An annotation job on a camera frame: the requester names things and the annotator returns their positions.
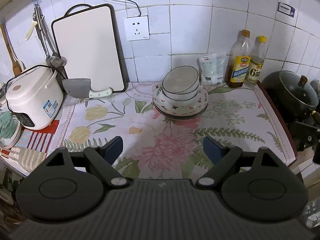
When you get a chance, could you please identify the teal fried egg plate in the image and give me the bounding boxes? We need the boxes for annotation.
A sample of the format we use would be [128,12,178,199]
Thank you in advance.
[153,101,208,116]

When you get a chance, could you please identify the white ribbed bowl front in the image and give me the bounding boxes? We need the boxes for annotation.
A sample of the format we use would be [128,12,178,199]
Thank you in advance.
[163,93,198,107]

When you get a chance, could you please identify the white ribbed bowl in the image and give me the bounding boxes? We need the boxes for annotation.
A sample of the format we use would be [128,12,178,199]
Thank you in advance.
[163,93,198,107]
[162,85,199,101]
[162,66,199,94]

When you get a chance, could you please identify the white plate with sun drawing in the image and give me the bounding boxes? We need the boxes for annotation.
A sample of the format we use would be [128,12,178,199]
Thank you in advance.
[155,106,206,120]

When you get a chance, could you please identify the white plate pink rabbit carrots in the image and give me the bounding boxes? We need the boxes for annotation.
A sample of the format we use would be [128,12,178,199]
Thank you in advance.
[152,85,208,119]

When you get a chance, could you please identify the floral tablecloth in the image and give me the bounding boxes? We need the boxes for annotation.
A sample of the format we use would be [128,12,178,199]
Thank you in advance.
[50,83,296,179]

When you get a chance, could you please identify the striped red cloth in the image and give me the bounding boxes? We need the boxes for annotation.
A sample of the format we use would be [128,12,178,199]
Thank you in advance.
[1,120,60,177]

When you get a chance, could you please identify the oil bottle yellow label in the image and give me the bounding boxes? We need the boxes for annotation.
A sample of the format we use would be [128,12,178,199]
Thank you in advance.
[225,29,252,88]

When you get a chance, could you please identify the white rice cooker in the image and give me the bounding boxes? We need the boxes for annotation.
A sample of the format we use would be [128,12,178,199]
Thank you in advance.
[5,66,63,130]

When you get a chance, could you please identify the white plastic salt bag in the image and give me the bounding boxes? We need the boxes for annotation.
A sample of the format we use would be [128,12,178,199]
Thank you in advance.
[197,53,228,86]

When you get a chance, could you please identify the black wok with glass lid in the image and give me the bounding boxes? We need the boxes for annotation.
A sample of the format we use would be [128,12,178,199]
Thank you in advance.
[261,70,320,145]

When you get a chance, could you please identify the white bowl under strainer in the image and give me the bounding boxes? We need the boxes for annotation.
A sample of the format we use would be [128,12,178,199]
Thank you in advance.
[1,118,22,150]

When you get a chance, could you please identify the vinegar bottle yellow cap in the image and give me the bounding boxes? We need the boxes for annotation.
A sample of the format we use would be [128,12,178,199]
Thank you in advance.
[244,36,267,88]

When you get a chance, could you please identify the green strainer basket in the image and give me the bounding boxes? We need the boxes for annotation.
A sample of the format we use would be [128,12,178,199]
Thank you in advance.
[0,111,16,139]

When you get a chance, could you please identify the hanging steel ladle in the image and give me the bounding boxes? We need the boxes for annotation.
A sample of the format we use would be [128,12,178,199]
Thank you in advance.
[34,4,66,68]

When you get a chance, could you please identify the white cutting board black rim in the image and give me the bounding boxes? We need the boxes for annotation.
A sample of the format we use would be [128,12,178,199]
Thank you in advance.
[51,4,127,93]

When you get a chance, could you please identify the wooden spatula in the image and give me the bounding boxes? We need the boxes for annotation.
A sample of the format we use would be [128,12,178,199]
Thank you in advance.
[1,23,25,76]

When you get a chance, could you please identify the cream plastic rice spoon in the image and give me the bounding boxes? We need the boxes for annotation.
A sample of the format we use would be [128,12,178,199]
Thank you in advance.
[25,14,37,41]

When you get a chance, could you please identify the cleaver with white handle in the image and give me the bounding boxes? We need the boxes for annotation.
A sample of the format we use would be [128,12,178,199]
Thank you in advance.
[62,78,113,99]

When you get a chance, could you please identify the white wall socket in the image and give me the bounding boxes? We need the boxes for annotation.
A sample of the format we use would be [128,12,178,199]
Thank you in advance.
[124,16,150,41]

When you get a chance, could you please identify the blue white wall sticker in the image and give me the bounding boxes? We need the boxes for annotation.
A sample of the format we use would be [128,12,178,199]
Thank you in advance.
[277,2,295,18]

